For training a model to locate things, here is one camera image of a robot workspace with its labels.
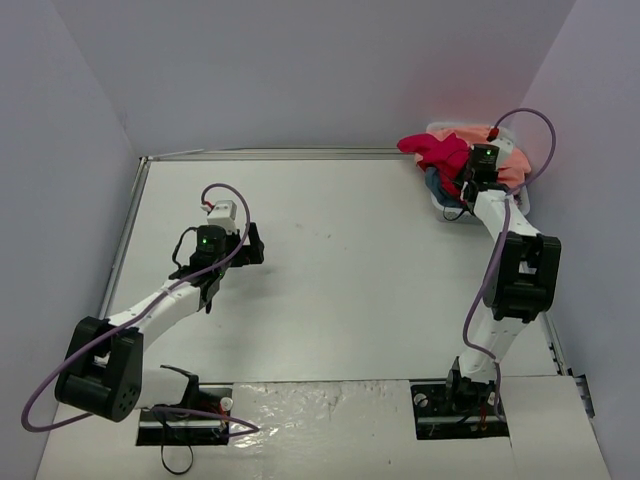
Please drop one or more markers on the crimson red t shirt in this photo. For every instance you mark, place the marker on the crimson red t shirt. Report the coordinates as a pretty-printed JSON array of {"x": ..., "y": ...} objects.
[{"x": 447, "y": 156}]

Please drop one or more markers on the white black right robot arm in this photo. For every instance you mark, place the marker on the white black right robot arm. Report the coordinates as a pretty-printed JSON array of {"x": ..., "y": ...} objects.
[{"x": 518, "y": 285}]

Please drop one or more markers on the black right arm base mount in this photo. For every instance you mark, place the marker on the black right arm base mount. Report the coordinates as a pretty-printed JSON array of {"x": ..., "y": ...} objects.
[{"x": 438, "y": 416}]

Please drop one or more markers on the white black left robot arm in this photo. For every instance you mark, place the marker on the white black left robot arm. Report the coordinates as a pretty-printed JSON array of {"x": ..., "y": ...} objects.
[{"x": 105, "y": 374}]

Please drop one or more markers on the teal blue t shirt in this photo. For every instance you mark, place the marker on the teal blue t shirt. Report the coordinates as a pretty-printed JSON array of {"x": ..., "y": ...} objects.
[{"x": 434, "y": 184}]

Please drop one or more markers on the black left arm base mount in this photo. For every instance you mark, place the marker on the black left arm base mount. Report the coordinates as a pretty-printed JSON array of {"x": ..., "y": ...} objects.
[{"x": 179, "y": 429}]

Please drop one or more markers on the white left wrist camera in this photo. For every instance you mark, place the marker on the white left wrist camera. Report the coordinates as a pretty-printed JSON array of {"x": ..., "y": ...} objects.
[{"x": 221, "y": 214}]

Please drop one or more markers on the salmon pink t shirt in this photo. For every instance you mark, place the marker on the salmon pink t shirt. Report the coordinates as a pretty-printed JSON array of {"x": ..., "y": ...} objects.
[{"x": 513, "y": 164}]

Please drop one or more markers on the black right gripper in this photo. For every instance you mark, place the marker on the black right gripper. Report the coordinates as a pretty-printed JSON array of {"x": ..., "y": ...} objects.
[{"x": 470, "y": 176}]

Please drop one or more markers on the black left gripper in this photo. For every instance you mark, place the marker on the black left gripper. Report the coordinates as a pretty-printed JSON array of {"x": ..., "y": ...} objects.
[{"x": 248, "y": 251}]

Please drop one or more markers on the white plastic laundry basket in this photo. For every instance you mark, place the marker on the white plastic laundry basket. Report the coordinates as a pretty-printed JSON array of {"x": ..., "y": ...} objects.
[{"x": 451, "y": 210}]

